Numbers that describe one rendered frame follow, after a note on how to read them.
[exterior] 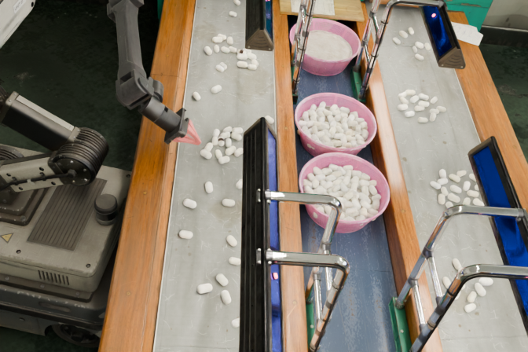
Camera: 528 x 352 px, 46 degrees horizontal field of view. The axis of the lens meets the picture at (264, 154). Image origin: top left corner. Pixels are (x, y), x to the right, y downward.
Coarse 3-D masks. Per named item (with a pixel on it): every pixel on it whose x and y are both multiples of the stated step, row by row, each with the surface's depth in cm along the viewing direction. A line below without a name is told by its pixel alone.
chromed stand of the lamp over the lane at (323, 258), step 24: (264, 192) 127; (288, 192) 128; (336, 216) 131; (288, 264) 117; (312, 264) 117; (336, 264) 118; (312, 288) 152; (336, 288) 124; (312, 312) 155; (312, 336) 151
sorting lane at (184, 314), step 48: (240, 0) 246; (192, 48) 220; (240, 48) 224; (192, 96) 203; (240, 96) 206; (192, 144) 188; (240, 144) 190; (192, 192) 174; (240, 192) 176; (192, 240) 163; (240, 240) 165; (192, 288) 153; (192, 336) 144
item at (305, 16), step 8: (304, 0) 205; (312, 0) 187; (304, 8) 205; (312, 8) 190; (304, 16) 202; (312, 16) 192; (296, 24) 212; (304, 24) 194; (296, 32) 214; (304, 32) 196; (296, 40) 213; (304, 40) 197; (296, 48) 211; (304, 48) 200; (296, 56) 222; (304, 56) 203; (296, 64) 206; (296, 72) 208; (296, 80) 209; (296, 88) 212; (296, 96) 213
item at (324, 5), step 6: (294, 0) 243; (300, 0) 244; (318, 0) 246; (324, 0) 246; (330, 0) 247; (294, 6) 240; (306, 6) 241; (318, 6) 242; (324, 6) 243; (330, 6) 243; (318, 12) 240; (324, 12) 240; (330, 12) 241
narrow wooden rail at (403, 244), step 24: (360, 24) 240; (384, 96) 211; (384, 120) 202; (384, 144) 194; (384, 168) 188; (384, 216) 184; (408, 216) 175; (408, 240) 168; (408, 264) 163; (408, 312) 157; (432, 312) 154; (432, 336) 149
